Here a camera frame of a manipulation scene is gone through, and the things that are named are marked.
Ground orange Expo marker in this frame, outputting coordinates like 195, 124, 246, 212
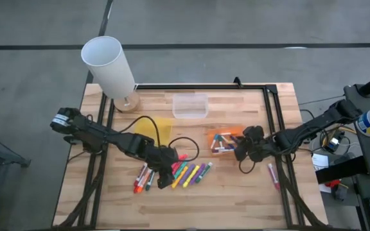
133, 167, 154, 194

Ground white paper sheet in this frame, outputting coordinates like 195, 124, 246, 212
312, 153, 330, 171

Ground orange plastic bin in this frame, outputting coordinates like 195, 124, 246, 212
207, 125, 245, 156

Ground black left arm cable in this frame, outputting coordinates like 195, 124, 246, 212
117, 115, 200, 163

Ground teal highlighter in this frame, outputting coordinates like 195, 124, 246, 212
173, 161, 189, 180

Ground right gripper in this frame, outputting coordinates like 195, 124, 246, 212
234, 125, 268, 162

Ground clear plastic bin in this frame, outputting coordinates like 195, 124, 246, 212
172, 92, 209, 119

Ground dark teal Expo marker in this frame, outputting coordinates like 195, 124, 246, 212
145, 169, 156, 192

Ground golden yellow Sharpie highlighter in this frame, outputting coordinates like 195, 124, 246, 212
171, 165, 189, 190

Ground white marker dark blue cap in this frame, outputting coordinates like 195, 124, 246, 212
213, 146, 236, 154

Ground black aluminium table frame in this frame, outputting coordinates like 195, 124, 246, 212
75, 83, 321, 231

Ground white shade wooden base lamp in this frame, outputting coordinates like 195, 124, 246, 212
80, 35, 141, 113

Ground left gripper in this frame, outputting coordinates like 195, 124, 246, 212
146, 146, 180, 190

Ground red highlighter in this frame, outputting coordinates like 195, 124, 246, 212
171, 160, 183, 176

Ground purple highlighter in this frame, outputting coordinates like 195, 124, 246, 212
179, 164, 197, 187
189, 163, 206, 185

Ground yellow plastic bin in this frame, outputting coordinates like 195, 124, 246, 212
134, 116, 173, 147

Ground green Expo marker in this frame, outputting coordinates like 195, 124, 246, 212
195, 161, 214, 184

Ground white marker yellow cap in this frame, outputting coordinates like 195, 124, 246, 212
219, 136, 234, 151

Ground red Expo marker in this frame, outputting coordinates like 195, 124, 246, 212
134, 162, 148, 187

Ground pink Expo marker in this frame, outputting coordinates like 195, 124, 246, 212
267, 162, 281, 191

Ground small electronic box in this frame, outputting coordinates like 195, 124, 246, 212
328, 136, 342, 151

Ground small red object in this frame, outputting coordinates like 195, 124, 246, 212
325, 179, 342, 190

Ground pink highlighter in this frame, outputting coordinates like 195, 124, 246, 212
172, 153, 189, 167

